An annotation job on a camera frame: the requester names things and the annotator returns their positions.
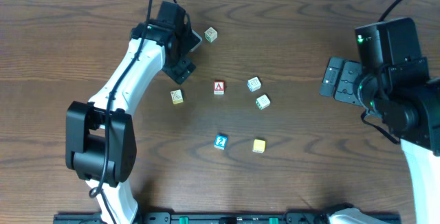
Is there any far green-edged wooden block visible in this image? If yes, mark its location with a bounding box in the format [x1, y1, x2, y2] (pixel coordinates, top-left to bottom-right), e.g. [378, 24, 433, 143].
[204, 27, 218, 43]

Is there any green-edged wooden block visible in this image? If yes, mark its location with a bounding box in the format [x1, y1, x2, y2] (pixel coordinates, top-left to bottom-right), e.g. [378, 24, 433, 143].
[256, 94, 271, 110]
[204, 27, 218, 43]

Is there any red letter A block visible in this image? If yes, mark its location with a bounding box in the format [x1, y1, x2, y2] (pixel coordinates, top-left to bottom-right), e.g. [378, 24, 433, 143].
[213, 81, 225, 95]

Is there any blue-edged wooden block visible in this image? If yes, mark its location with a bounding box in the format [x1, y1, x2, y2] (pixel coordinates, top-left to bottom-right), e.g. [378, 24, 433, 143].
[247, 76, 262, 92]

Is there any yellow wooden block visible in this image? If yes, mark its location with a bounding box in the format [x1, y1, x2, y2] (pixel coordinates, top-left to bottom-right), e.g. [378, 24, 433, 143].
[252, 139, 266, 153]

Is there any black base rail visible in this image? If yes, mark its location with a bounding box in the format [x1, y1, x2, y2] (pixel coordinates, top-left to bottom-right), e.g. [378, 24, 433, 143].
[52, 212, 402, 224]

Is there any blue number 2 block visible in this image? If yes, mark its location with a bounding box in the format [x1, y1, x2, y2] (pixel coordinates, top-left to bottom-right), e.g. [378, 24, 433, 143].
[214, 135, 228, 150]

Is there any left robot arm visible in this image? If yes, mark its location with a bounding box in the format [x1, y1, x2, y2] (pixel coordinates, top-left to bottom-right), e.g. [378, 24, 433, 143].
[65, 1, 202, 223]

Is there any yellow-edged butterfly block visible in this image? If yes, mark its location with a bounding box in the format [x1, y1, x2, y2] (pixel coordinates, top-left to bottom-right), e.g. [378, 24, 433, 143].
[170, 89, 184, 104]

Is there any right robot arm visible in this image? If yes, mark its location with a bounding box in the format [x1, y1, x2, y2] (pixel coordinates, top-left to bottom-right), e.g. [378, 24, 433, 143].
[319, 17, 439, 223]

